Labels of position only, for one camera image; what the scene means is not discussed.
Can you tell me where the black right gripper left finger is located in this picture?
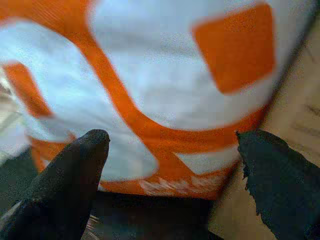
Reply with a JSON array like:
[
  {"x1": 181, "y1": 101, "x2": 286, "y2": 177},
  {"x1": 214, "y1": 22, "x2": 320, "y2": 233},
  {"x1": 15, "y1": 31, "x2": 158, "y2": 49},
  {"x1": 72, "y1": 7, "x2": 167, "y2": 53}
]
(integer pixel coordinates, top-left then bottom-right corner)
[{"x1": 0, "y1": 128, "x2": 111, "y2": 240}]

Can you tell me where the white and orange fabric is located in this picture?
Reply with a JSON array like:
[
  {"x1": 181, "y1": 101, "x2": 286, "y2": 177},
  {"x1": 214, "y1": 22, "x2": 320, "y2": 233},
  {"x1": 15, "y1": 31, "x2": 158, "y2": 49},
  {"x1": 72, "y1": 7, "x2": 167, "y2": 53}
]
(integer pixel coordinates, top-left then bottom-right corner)
[{"x1": 0, "y1": 0, "x2": 320, "y2": 201}]

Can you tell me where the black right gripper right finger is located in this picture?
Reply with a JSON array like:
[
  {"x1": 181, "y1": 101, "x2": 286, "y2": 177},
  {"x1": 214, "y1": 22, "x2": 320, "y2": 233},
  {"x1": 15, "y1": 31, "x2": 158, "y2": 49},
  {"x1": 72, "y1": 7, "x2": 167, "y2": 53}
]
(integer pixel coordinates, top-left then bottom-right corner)
[{"x1": 235, "y1": 129, "x2": 320, "y2": 240}]

